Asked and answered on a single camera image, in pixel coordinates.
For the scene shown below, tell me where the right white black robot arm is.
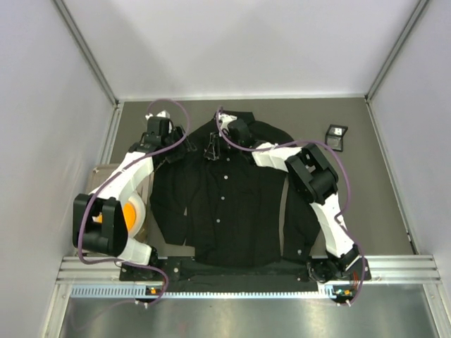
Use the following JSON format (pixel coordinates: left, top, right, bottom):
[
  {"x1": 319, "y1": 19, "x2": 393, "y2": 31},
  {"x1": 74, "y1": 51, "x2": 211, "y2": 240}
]
[{"x1": 206, "y1": 112, "x2": 368, "y2": 283}]

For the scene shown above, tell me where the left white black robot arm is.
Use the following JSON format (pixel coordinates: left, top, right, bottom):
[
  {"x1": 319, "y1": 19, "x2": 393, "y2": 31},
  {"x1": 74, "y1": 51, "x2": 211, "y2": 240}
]
[{"x1": 73, "y1": 111, "x2": 174, "y2": 266}]

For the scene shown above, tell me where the black button-up shirt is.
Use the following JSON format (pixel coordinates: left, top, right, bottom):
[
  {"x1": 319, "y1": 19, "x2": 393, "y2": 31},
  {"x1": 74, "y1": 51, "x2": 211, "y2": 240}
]
[{"x1": 149, "y1": 121, "x2": 320, "y2": 268}]

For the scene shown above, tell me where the grey metal tray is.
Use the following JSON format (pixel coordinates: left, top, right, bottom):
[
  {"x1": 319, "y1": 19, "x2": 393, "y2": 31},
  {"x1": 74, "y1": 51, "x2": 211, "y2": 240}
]
[{"x1": 72, "y1": 164, "x2": 149, "y2": 258}]

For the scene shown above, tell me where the white bowl orange inside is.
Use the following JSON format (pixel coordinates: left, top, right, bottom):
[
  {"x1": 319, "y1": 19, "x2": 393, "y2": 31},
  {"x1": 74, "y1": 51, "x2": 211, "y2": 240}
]
[{"x1": 123, "y1": 194, "x2": 146, "y2": 237}]

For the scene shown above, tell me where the small black open box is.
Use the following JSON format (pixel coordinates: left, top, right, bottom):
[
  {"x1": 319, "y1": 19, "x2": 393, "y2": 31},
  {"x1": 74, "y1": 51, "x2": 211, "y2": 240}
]
[{"x1": 325, "y1": 124, "x2": 349, "y2": 152}]

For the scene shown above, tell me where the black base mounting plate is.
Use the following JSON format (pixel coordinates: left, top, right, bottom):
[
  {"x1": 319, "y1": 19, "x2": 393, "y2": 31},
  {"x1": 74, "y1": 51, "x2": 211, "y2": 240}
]
[{"x1": 119, "y1": 257, "x2": 373, "y2": 292}]

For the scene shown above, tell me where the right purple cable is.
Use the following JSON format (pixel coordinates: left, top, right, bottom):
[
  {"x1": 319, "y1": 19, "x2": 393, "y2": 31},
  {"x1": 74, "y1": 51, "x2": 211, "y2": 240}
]
[{"x1": 215, "y1": 105, "x2": 369, "y2": 308}]

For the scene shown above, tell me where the purple cable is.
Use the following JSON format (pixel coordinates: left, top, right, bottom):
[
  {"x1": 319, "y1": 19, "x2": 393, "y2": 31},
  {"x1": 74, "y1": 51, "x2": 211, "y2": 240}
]
[
  {"x1": 77, "y1": 99, "x2": 192, "y2": 307},
  {"x1": 215, "y1": 105, "x2": 369, "y2": 308}
]

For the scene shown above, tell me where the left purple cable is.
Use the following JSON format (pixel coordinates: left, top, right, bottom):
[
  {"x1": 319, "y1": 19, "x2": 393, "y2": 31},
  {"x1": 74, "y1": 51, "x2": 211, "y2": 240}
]
[{"x1": 77, "y1": 99, "x2": 192, "y2": 307}]

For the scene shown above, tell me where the aluminium frame rail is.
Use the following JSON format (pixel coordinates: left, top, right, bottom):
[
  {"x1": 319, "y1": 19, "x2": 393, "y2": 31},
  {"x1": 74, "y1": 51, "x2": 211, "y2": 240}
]
[{"x1": 56, "y1": 255, "x2": 441, "y2": 284}]

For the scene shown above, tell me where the grey slotted cable duct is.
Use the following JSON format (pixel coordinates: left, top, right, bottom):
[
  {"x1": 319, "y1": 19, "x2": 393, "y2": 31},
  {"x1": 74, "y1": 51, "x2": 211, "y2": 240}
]
[{"x1": 70, "y1": 284, "x2": 343, "y2": 300}]

